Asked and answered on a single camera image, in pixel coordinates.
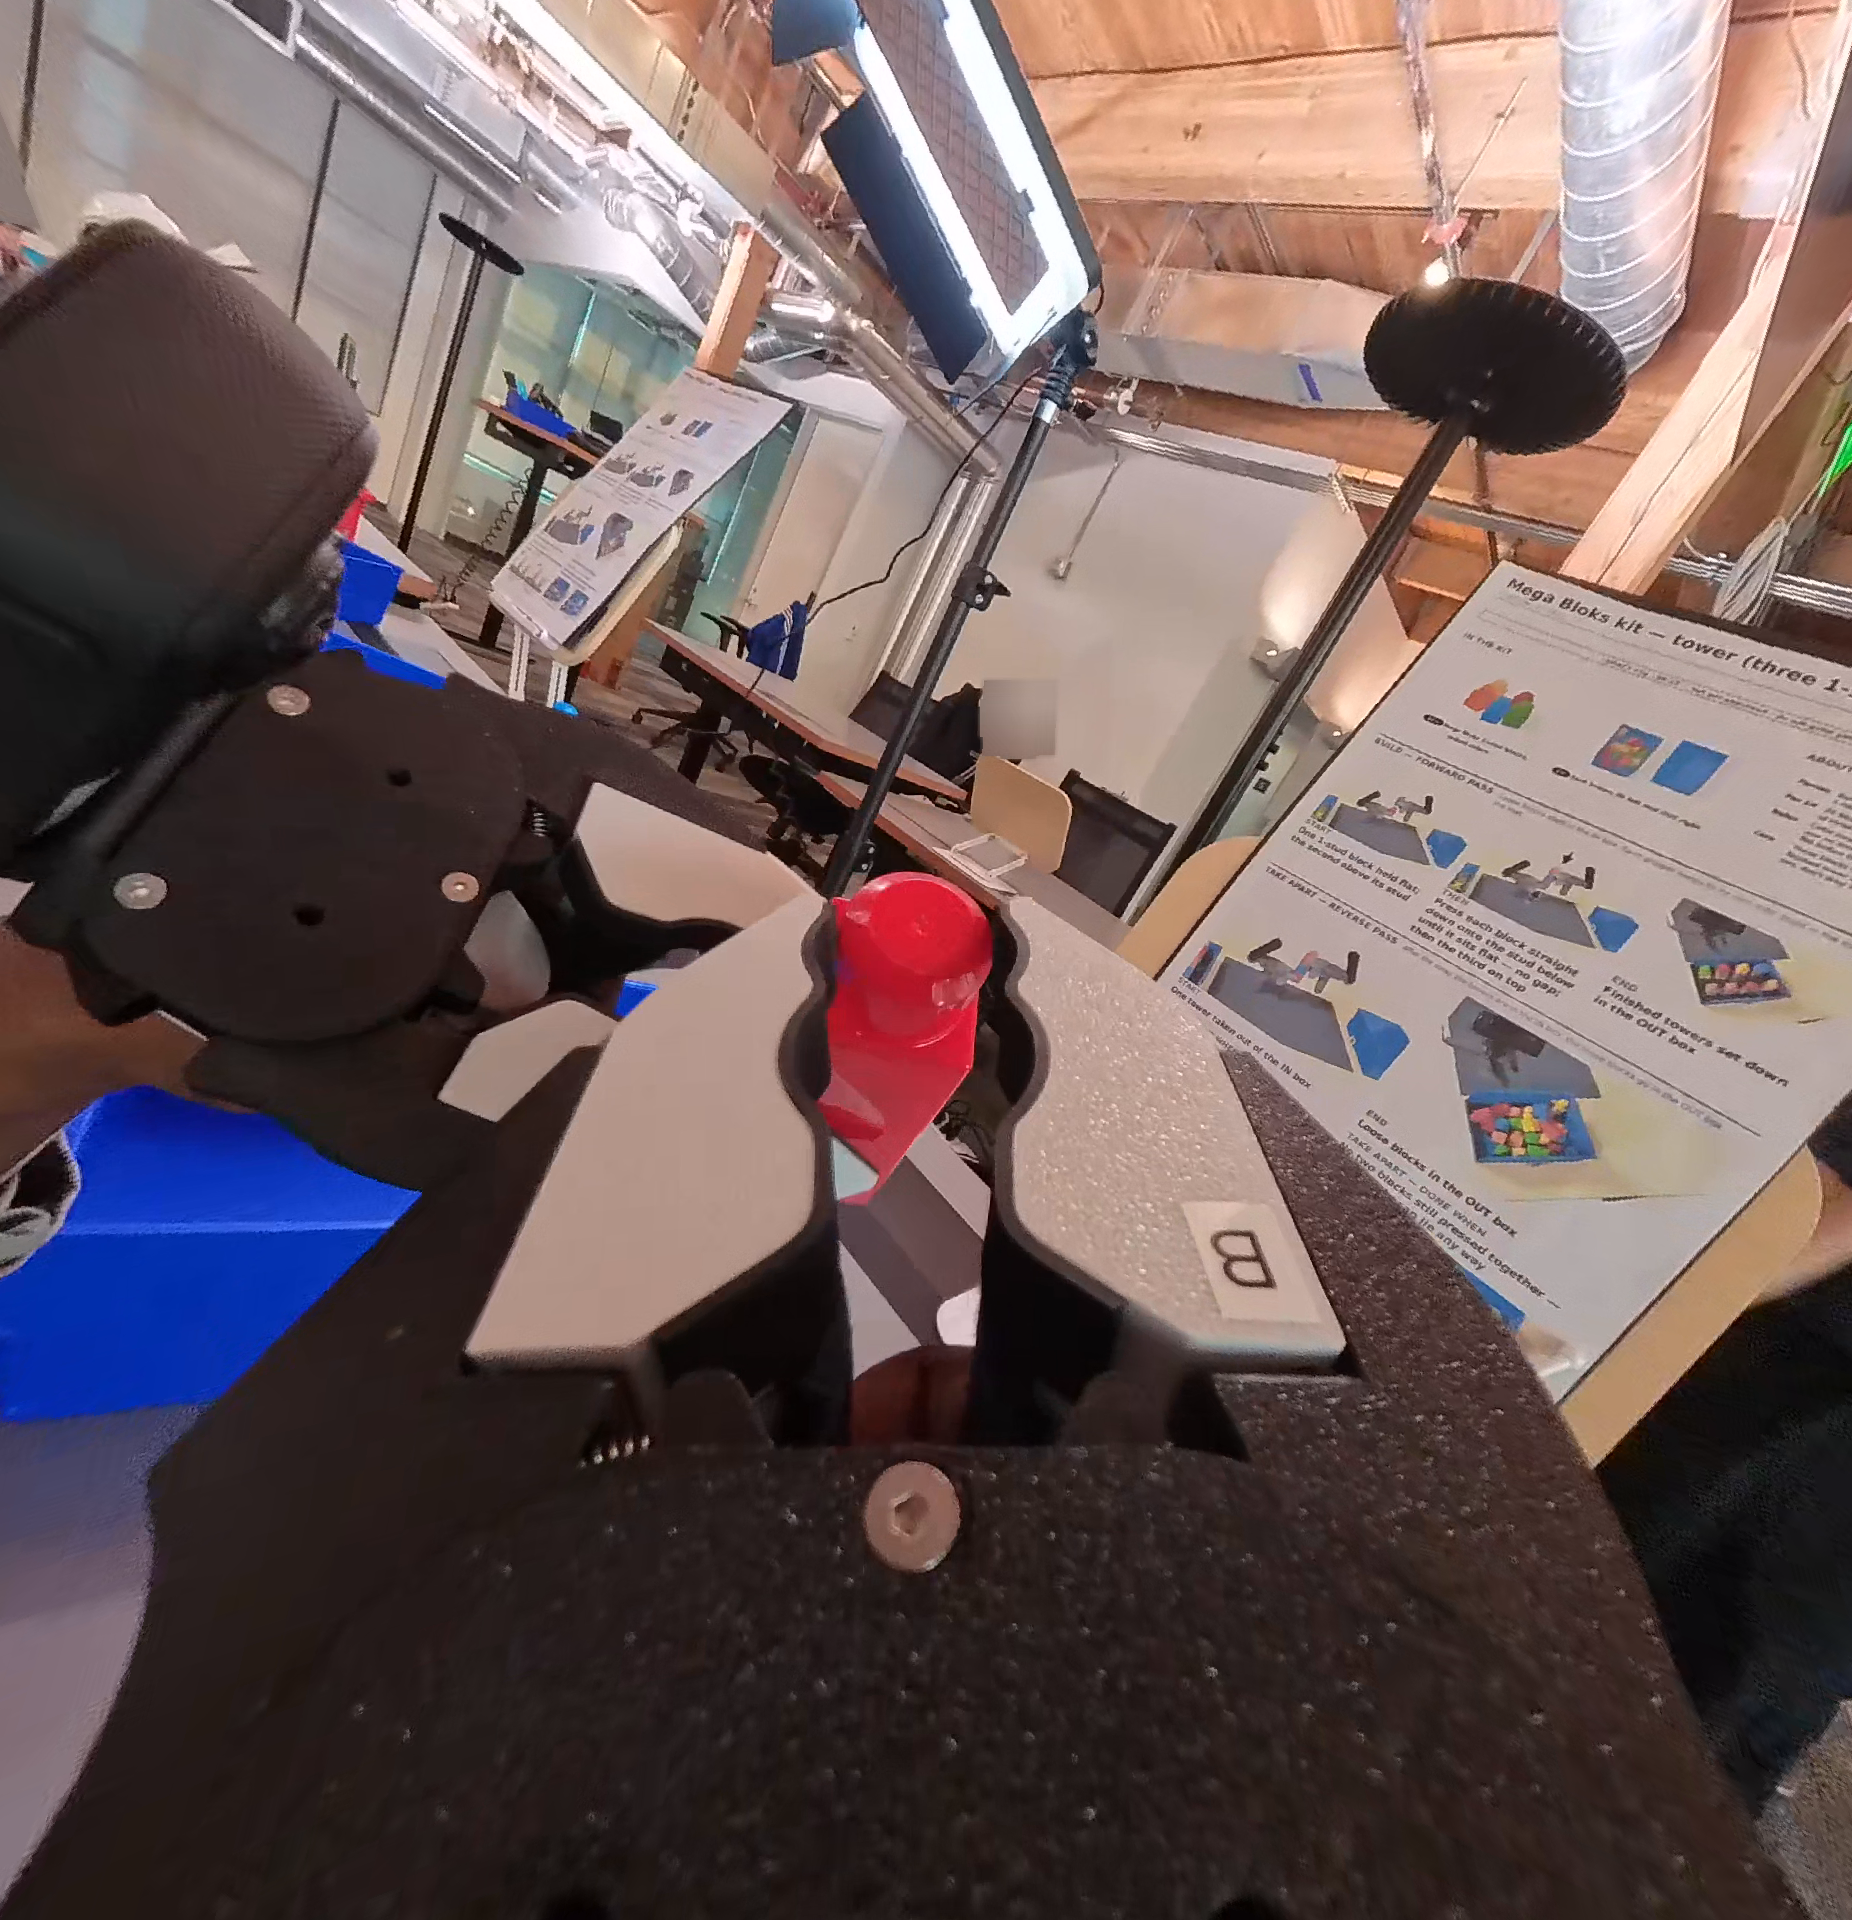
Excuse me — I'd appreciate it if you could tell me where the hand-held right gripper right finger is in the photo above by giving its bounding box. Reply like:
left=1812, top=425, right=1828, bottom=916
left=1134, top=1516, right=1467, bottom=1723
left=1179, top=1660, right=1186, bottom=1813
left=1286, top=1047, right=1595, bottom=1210
left=969, top=898, right=1347, bottom=1449

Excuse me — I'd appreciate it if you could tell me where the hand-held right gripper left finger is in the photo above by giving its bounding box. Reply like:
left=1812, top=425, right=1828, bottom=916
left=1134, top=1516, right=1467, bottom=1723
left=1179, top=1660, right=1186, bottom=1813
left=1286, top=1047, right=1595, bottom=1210
left=463, top=892, right=856, bottom=1449

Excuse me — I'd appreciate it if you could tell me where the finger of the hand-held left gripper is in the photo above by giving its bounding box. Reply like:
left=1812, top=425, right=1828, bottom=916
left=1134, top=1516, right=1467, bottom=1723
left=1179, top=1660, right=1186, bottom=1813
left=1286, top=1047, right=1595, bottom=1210
left=528, top=781, right=821, bottom=999
left=441, top=982, right=628, bottom=1119

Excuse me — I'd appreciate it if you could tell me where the red mega block tower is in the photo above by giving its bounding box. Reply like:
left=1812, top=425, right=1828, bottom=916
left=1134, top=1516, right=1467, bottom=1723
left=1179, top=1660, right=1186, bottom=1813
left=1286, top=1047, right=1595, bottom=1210
left=816, top=874, right=996, bottom=1209

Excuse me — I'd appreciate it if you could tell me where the blue plastic bin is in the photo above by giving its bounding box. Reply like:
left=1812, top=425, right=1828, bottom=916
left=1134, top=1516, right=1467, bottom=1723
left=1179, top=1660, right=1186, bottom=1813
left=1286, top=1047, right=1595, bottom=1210
left=330, top=529, right=452, bottom=695
left=0, top=1082, right=421, bottom=1425

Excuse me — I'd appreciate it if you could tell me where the person's left forearm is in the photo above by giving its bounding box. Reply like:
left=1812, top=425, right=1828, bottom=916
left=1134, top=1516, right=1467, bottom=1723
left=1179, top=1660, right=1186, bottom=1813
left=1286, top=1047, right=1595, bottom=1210
left=0, top=1133, right=86, bottom=1305

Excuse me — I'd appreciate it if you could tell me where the person's left hand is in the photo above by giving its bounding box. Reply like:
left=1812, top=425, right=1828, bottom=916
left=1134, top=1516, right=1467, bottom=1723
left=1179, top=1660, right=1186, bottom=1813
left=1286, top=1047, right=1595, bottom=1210
left=0, top=918, right=253, bottom=1186

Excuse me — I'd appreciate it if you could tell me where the black office chair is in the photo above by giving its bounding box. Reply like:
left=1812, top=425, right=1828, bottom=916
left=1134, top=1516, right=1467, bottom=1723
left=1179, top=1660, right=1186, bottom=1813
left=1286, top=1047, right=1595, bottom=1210
left=1057, top=768, right=1179, bottom=919

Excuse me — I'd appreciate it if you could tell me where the black light stand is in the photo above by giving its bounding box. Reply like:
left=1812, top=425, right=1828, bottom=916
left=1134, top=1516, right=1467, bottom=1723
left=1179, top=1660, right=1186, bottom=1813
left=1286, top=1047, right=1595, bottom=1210
left=821, top=306, right=1100, bottom=902

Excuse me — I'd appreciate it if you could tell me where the wooden chair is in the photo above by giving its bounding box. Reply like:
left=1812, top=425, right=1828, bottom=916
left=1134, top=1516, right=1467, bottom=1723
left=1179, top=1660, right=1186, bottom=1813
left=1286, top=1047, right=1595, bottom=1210
left=966, top=755, right=1075, bottom=875

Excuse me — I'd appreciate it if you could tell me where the instruction poster board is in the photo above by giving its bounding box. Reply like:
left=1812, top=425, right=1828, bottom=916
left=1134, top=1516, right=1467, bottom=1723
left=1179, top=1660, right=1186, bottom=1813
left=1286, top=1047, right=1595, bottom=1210
left=1120, top=562, right=1852, bottom=1463
left=487, top=366, right=797, bottom=669

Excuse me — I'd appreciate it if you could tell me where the LED light panel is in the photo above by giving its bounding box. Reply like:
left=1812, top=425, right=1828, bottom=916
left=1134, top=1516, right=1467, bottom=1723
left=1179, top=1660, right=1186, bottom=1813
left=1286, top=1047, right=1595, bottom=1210
left=767, top=0, right=1104, bottom=394

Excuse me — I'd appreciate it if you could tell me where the black disc stand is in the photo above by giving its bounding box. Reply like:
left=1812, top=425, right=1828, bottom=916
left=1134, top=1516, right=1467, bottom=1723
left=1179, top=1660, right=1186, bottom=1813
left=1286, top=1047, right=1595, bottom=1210
left=1173, top=280, right=1628, bottom=874

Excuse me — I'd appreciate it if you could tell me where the rectangular metal duct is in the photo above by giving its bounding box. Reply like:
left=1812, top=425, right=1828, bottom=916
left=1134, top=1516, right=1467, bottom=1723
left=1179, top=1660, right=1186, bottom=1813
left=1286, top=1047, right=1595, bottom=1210
left=1099, top=268, right=1393, bottom=411

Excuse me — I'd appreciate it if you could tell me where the white coiled cable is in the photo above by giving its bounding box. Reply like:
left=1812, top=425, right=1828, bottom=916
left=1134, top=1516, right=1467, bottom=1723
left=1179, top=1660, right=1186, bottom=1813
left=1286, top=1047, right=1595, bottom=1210
left=1713, top=518, right=1791, bottom=625

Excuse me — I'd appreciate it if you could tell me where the silver round duct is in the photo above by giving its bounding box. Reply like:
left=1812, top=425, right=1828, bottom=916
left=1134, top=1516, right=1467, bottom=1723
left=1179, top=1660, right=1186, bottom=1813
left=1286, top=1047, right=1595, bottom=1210
left=1556, top=0, right=1738, bottom=369

